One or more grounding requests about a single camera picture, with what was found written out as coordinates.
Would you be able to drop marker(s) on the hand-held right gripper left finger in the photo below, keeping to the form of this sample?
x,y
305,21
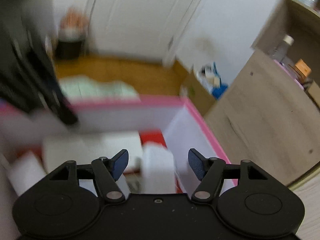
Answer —
x,y
121,164

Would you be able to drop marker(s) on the pink cardboard box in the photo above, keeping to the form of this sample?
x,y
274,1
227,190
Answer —
x,y
190,135

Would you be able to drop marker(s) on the clear bottle white cap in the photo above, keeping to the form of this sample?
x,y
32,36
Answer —
x,y
283,48

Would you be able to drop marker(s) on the large white charger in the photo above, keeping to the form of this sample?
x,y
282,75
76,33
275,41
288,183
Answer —
x,y
157,170

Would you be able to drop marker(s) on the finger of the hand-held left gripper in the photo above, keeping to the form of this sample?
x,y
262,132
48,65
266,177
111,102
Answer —
x,y
63,105

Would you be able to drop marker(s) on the light green t-shirt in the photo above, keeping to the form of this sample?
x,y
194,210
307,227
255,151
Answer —
x,y
100,88

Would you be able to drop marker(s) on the square white charger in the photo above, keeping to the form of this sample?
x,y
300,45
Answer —
x,y
25,172

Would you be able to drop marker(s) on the white remote control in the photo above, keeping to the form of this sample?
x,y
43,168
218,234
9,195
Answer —
x,y
92,150

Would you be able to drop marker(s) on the small orange box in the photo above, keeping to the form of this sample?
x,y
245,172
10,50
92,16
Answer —
x,y
302,69

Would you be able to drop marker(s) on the flat pink items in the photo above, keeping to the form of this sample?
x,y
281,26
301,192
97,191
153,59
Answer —
x,y
282,64

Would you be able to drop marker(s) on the black trash bin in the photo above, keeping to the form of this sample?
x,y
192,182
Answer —
x,y
68,48

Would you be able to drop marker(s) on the large brown cardboard box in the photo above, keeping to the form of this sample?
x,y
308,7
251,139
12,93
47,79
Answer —
x,y
197,95

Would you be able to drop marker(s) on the wooden shelf cabinet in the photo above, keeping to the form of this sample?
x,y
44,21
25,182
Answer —
x,y
262,125

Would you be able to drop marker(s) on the blue plastic bag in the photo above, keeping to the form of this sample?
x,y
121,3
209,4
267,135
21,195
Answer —
x,y
220,91

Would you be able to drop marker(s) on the white door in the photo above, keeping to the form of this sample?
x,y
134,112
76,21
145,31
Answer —
x,y
140,17

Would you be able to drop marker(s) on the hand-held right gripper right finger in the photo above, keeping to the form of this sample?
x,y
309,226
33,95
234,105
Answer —
x,y
197,165

